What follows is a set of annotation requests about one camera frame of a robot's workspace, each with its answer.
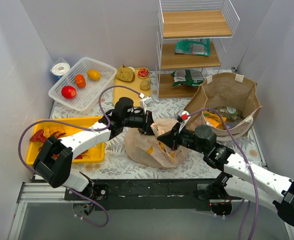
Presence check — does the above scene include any orange mango gummy packet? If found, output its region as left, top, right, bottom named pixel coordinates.
left=203, top=110, right=227, bottom=130

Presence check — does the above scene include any peach plastic grocery bag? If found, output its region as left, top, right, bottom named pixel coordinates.
left=124, top=118, right=190, bottom=169

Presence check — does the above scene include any silver drink can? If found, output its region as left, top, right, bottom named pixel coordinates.
left=226, top=119, right=242, bottom=129

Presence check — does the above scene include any clear glass bottle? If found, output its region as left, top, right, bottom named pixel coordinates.
left=214, top=106, right=242, bottom=121

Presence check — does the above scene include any teal snack packet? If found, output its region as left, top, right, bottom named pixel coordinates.
left=174, top=38, right=210, bottom=57

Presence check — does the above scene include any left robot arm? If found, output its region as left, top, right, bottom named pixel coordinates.
left=33, top=97, right=154, bottom=192

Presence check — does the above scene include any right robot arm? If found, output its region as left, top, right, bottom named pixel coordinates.
left=157, top=124, right=294, bottom=227

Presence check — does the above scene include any small bread roll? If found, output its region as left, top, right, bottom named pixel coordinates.
left=140, top=79, right=151, bottom=91

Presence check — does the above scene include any round bread loaf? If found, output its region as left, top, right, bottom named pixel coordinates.
left=116, top=65, right=135, bottom=83

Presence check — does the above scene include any floral table mat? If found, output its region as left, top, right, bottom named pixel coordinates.
left=35, top=68, right=266, bottom=180

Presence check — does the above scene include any yellow mango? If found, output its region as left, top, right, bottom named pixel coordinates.
left=87, top=69, right=101, bottom=81

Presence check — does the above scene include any white plastic basket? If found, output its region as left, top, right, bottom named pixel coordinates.
left=48, top=57, right=117, bottom=114

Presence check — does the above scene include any small orange pumpkin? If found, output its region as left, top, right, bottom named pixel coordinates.
left=75, top=74, right=86, bottom=89

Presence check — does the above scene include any green white snack packet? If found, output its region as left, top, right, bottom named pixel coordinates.
left=171, top=69, right=204, bottom=87

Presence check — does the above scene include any yellow vegetable tray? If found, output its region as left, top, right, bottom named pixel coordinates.
left=25, top=116, right=105, bottom=166

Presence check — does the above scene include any white tape roll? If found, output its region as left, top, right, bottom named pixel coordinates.
left=50, top=62, right=71, bottom=80

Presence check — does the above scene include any red toy lobster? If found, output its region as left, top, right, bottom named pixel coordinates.
left=30, top=125, right=66, bottom=143

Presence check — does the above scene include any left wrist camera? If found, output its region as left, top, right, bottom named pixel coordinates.
left=139, top=93, right=153, bottom=111

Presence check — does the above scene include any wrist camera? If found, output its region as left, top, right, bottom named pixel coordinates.
left=175, top=110, right=191, bottom=133
left=139, top=93, right=153, bottom=111

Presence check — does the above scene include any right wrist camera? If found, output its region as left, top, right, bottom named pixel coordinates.
left=175, top=110, right=191, bottom=133

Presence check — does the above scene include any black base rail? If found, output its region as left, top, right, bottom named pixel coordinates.
left=19, top=174, right=287, bottom=213

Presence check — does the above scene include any white wire shelf rack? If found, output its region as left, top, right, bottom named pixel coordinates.
left=156, top=0, right=240, bottom=99

